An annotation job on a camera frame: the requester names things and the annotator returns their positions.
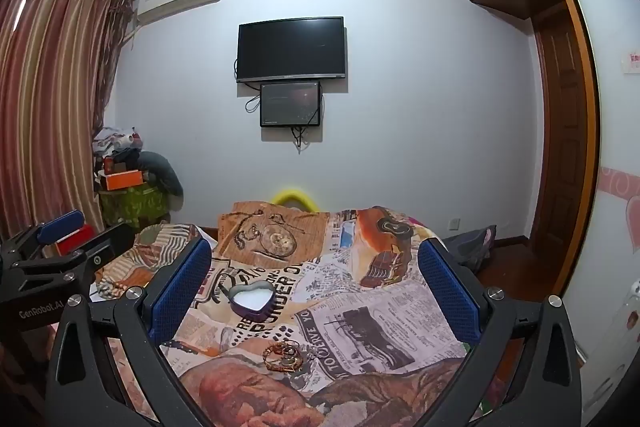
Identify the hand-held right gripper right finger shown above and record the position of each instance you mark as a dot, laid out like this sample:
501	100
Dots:
447	292

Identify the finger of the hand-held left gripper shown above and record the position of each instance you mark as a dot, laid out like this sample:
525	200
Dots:
107	247
60	226

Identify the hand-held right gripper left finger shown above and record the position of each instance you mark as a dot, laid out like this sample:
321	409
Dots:
182	282

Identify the heart-shaped tin box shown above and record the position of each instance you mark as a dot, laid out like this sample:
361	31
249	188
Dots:
250	299

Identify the red box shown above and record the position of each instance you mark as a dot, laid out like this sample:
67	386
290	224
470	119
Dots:
75	241

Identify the green cloth covered stand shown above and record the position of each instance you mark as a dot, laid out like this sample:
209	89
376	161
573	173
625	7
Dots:
132	207

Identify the striped print pillow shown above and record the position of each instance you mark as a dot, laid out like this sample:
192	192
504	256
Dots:
160	239

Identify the dark bag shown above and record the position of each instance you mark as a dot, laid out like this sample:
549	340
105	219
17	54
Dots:
470	244

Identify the orange box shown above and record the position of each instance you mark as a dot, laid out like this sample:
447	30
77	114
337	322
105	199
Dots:
122	180

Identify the dark grey cushion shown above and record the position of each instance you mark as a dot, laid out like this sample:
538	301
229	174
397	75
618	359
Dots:
162	172

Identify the newspaper print blanket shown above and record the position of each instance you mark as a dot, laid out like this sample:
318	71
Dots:
350	297

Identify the pile of clothes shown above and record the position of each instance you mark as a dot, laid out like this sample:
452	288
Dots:
117	147

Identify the pocket watch print pillow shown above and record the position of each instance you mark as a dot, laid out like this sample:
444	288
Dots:
270	232

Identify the striped red curtain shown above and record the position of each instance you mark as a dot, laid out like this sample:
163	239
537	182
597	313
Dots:
50	97

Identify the brown wooden door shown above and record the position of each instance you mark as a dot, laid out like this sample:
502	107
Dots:
562	147

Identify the white wardrobe sliding door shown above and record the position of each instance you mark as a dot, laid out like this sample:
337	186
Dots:
612	117

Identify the white wall outlet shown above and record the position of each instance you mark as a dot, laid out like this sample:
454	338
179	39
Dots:
455	223

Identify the small black wall monitor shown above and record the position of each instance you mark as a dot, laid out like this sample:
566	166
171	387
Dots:
290	103

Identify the wall-mounted black television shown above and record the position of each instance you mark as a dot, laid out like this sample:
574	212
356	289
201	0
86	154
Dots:
291	49

